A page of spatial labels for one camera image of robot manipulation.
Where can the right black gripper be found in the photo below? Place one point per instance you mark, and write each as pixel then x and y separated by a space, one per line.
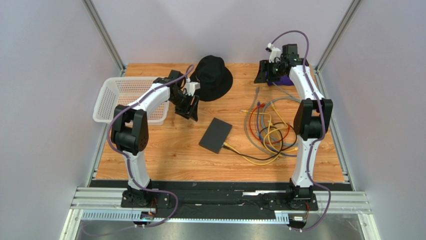
pixel 265 69

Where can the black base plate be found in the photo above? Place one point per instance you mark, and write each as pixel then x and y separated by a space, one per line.
pixel 218 200

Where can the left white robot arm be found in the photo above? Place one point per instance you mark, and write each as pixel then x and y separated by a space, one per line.
pixel 130 130

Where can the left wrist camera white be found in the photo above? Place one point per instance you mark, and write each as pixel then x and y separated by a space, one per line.
pixel 191 87

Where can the white plastic basket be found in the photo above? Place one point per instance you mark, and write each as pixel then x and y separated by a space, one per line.
pixel 127 91

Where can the black bucket hat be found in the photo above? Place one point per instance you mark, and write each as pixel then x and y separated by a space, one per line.
pixel 214 77

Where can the black network switch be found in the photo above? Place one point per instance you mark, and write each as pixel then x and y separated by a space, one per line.
pixel 215 135

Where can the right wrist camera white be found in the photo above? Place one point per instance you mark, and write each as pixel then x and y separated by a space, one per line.
pixel 274 53

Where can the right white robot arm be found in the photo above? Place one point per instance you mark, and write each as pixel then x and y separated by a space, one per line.
pixel 312 118

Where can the purple cloth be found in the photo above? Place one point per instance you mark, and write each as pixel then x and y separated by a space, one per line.
pixel 284 81

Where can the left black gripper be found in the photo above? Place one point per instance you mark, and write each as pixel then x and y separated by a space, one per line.
pixel 193 111

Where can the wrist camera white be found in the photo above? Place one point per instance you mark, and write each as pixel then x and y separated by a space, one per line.
pixel 274 53
pixel 191 87

